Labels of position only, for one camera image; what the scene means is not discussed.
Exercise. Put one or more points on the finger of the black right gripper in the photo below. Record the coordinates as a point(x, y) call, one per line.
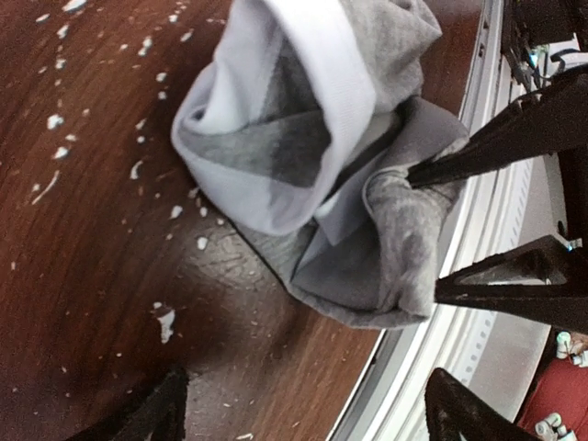
point(542, 281)

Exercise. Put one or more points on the grey white underwear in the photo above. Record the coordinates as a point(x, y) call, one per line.
point(302, 130)

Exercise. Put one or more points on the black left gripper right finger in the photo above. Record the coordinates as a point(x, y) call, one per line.
point(453, 412)

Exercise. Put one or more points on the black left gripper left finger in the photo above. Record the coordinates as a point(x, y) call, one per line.
point(158, 413)

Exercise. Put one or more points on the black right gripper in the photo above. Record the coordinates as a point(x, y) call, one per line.
point(545, 45)

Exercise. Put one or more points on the metal front rail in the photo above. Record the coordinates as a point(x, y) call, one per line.
point(493, 354)

